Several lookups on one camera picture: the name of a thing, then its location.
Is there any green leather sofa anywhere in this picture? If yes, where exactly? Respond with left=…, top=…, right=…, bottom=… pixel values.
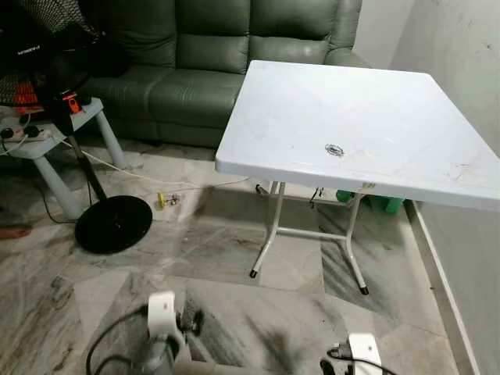
left=78, top=0, right=370, bottom=149

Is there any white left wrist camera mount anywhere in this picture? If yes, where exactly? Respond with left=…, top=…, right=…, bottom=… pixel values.
left=147, top=291, right=187, bottom=348

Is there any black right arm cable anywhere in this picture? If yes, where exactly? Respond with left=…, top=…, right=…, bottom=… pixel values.
left=324, top=347, right=368, bottom=375

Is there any orange and black device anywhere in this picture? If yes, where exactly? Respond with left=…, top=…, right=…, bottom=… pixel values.
left=59, top=91, right=84, bottom=116

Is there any black pedestal fan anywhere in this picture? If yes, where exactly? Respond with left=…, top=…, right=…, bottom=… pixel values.
left=0, top=0, right=154, bottom=255

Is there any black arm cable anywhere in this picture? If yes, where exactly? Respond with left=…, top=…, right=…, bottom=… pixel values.
left=324, top=347, right=368, bottom=375
left=84, top=306, right=153, bottom=375

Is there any person's bare foot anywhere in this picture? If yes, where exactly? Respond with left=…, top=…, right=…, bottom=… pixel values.
left=0, top=224, right=34, bottom=241

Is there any white plastic folding table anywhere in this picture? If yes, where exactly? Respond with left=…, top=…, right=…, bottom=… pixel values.
left=215, top=60, right=500, bottom=296

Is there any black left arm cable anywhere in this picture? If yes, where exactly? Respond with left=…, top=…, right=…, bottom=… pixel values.
left=84, top=306, right=153, bottom=375

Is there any small grey side table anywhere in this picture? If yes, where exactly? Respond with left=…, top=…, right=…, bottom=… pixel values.
left=0, top=98, right=127, bottom=220

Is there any white power cable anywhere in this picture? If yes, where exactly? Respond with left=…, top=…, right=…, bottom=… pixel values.
left=55, top=134, right=252, bottom=191

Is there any small yellow toy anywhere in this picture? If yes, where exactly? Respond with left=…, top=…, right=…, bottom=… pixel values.
left=156, top=192, right=180, bottom=209

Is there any red grille appliance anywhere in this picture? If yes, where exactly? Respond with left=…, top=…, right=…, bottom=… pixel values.
left=11, top=78, right=41, bottom=110

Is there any green plastic object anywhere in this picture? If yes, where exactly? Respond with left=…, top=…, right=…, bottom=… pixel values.
left=336, top=190, right=405, bottom=216

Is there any white power strip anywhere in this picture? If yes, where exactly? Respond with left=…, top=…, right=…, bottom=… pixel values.
left=0, top=123, right=59, bottom=145

